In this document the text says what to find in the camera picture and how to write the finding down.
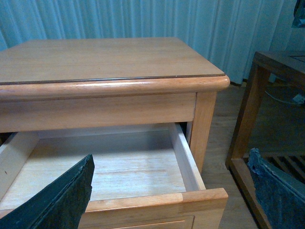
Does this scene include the light blue curtain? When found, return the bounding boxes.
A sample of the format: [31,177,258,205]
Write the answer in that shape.
[0,0,305,83]

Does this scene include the wooden drawer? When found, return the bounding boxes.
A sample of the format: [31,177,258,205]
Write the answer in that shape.
[0,123,228,229]

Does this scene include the light wooden nightstand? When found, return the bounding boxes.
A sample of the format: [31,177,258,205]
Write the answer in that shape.
[0,38,230,169]

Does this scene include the dark wooden side table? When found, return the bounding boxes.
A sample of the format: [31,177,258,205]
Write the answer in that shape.
[225,51,305,229]

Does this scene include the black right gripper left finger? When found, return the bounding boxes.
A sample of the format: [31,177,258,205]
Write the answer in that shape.
[0,155,95,229]

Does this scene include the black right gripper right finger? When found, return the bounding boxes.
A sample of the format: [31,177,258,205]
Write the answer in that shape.
[247,148,305,229]

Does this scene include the white cable on floor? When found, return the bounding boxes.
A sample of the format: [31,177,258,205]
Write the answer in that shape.
[265,90,305,105]

